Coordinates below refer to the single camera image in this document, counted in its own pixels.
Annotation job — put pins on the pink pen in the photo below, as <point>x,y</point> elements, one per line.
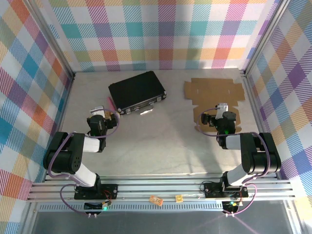
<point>111,102</point>

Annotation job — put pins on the black right controller board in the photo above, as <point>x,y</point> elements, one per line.
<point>230,207</point>

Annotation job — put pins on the black controller board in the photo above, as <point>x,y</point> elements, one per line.
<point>92,206</point>
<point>230,207</point>

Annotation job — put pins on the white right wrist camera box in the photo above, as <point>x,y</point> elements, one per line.
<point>223,108</point>

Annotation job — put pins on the black briefcase with silver fittings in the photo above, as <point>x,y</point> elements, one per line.
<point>136,90</point>

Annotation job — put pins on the grey metal bottom panel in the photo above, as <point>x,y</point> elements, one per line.
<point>158,223</point>

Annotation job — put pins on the black left controller board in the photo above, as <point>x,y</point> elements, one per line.
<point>92,206</point>

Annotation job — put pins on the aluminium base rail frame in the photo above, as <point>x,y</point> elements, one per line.
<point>158,189</point>

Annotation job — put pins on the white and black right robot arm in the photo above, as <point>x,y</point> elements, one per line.
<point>234,142</point>

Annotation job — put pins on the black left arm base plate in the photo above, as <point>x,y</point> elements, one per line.
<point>109,189</point>

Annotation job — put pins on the aluminium side rail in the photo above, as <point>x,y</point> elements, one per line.
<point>70,84</point>
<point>252,97</point>

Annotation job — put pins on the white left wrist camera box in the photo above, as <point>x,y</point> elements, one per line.
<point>96,110</point>

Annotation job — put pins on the brown cardboard box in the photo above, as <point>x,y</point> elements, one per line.
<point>207,92</point>

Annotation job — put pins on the orange printed tag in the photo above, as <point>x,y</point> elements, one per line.
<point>156,200</point>

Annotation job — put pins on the aluminium corner post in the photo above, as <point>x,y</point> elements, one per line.
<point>56,51</point>
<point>263,39</point>

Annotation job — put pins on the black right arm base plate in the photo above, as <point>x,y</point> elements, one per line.
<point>212,190</point>

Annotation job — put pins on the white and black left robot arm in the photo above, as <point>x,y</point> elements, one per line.
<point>90,143</point>

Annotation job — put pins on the small yellow tag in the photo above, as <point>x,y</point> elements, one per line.
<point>179,198</point>

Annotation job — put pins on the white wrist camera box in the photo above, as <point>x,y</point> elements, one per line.
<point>223,108</point>
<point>96,110</point>

